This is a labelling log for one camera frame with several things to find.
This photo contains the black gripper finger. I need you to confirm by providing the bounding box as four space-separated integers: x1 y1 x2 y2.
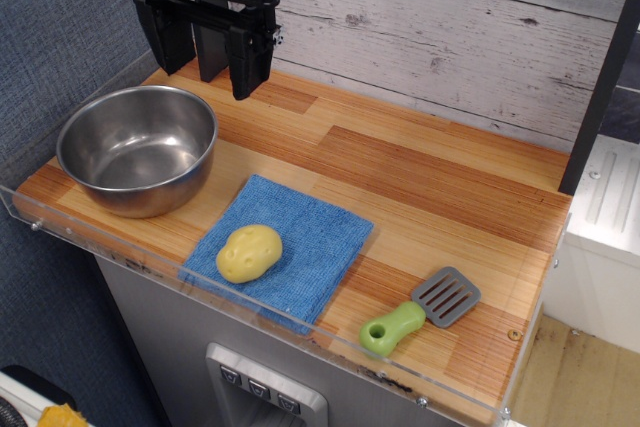
133 0 195 75
228 27 274 100

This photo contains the green handled grey spatula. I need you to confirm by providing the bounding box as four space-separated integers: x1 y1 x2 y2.
359 266 481 357

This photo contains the blue microfibre cloth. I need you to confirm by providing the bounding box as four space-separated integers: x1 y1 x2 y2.
179 175 374 335

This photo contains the stainless steel bowl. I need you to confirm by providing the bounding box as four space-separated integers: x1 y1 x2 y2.
56 85 219 218

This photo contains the yellow toy potato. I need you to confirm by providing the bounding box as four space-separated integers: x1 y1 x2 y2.
216 224 283 284

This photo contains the clear acrylic table guard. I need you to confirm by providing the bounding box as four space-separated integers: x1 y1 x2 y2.
1 167 571 426

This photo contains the grey toy fridge cabinet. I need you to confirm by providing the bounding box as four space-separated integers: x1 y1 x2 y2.
92 251 481 427

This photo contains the silver dispenser panel with buttons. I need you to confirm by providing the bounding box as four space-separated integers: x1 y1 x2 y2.
205 342 329 426

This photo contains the black white object bottom left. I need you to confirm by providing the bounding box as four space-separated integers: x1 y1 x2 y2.
1 365 77 426

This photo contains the yellow object bottom left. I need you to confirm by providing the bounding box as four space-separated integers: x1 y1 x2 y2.
37 404 89 427

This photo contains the white appliance at right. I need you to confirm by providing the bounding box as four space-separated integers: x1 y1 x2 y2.
541 135 639 352

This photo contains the black left vertical post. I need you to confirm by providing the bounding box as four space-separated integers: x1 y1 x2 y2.
193 24 230 82

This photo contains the black vertical post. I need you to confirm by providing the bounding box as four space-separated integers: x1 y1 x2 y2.
558 0 639 195
193 24 230 82

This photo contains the black right vertical post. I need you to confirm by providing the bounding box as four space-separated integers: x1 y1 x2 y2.
558 0 639 195

